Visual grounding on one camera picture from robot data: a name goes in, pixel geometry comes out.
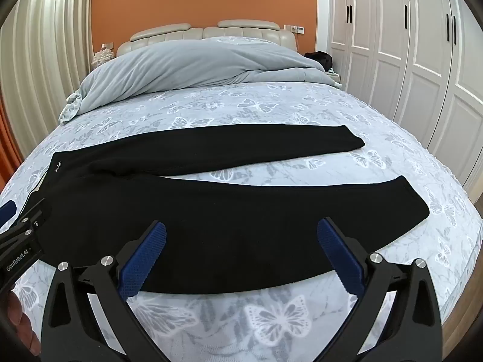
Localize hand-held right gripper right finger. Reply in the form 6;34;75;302
317;217;444;362

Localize white flower ornament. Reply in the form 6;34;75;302
92;47;115;69

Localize black pants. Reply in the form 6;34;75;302
23;124;430;295

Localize person's left hand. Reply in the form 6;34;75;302
7;292;41;352

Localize white nightstand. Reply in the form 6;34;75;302
325;68;343;90

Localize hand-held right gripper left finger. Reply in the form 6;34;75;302
40;221;168;362

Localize beige pleated curtain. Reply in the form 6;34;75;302
0;0;94;159

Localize white panelled wardrobe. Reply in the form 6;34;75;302
326;0;483;197

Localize grey duvet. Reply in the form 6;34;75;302
58;36;342;126

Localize bed with butterfly print sheet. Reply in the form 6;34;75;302
0;81;483;362

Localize beige padded headboard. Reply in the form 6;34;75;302
116;20;297;58

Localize orange curtain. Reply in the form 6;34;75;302
0;102;22;194

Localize black bag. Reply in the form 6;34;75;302
304;51;333;71

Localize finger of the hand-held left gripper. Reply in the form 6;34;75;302
0;201;18;231
14;197;53;236

